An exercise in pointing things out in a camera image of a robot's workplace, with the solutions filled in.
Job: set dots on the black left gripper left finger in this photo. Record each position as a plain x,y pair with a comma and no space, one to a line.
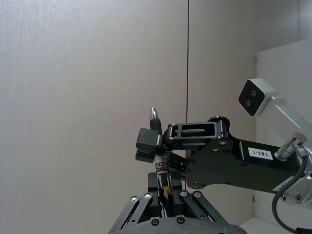
153,195

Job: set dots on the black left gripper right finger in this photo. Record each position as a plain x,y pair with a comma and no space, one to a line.
178,202

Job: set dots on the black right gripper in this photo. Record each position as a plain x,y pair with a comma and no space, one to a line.
226,165

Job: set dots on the black pen with silver tip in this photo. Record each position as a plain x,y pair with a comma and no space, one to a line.
162,168

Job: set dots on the white cabinet panel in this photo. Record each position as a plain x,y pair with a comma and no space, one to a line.
280,68

